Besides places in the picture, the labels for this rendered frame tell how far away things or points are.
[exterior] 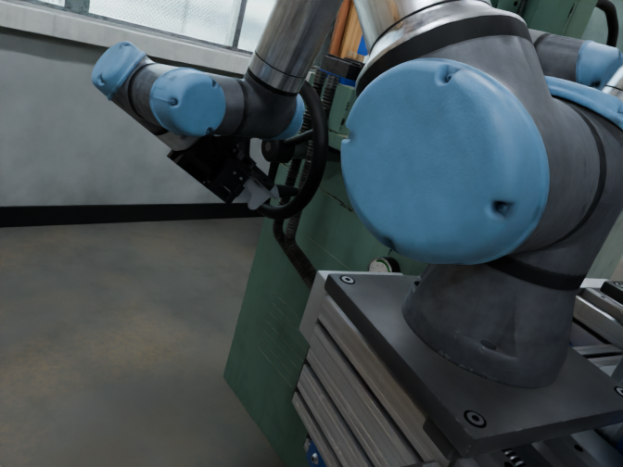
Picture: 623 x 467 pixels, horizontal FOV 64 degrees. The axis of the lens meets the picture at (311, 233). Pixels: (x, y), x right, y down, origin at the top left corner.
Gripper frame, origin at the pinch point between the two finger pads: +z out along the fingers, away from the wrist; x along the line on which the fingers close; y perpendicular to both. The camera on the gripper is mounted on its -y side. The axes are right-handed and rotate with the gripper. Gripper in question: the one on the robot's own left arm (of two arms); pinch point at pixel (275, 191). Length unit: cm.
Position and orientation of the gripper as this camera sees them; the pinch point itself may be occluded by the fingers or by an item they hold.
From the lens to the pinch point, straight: 89.3
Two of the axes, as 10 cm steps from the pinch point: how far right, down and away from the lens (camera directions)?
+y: -6.2, 7.8, -0.5
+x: 5.9, 4.2, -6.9
